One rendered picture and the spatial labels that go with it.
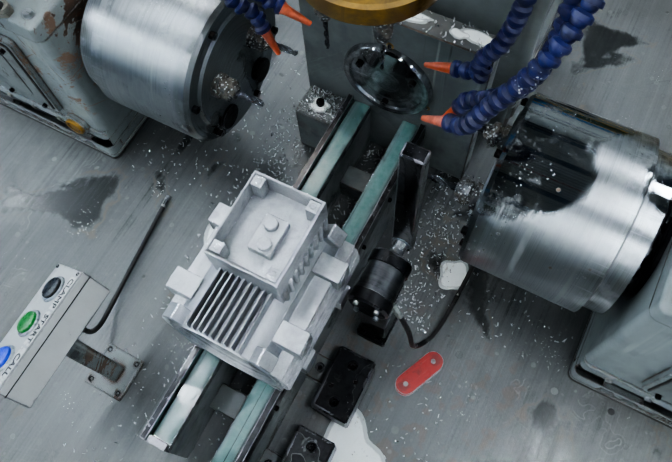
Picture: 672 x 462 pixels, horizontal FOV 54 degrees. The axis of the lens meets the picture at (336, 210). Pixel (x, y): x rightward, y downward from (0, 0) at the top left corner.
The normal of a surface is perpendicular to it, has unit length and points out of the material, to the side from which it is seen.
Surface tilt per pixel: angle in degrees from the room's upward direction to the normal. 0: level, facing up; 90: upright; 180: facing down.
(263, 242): 0
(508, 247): 66
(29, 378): 57
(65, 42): 90
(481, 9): 90
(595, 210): 24
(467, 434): 0
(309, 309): 0
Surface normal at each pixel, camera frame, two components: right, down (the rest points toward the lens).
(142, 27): -0.25, 0.02
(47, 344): 0.72, 0.12
